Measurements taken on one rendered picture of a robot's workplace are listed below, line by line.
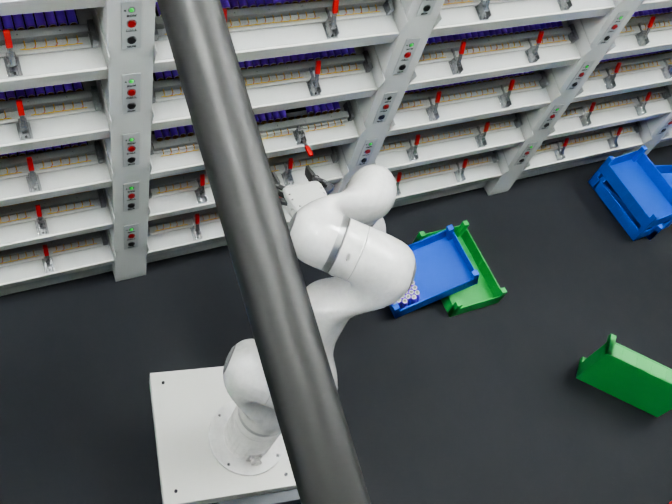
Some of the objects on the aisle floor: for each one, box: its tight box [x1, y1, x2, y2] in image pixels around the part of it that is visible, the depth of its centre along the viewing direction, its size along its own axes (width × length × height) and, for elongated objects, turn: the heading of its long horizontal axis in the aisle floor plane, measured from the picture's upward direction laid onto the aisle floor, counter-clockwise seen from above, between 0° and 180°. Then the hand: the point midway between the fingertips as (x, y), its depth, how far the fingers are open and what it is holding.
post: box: [330, 0, 445, 195], centre depth 191 cm, size 20×9×174 cm, turn 15°
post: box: [96, 0, 156, 282], centre depth 164 cm, size 20×9×174 cm, turn 15°
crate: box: [389, 224, 479, 319], centre depth 247 cm, size 30×20×8 cm
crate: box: [413, 220, 507, 317], centre depth 257 cm, size 30×20×8 cm
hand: (290, 175), depth 185 cm, fingers open, 8 cm apart
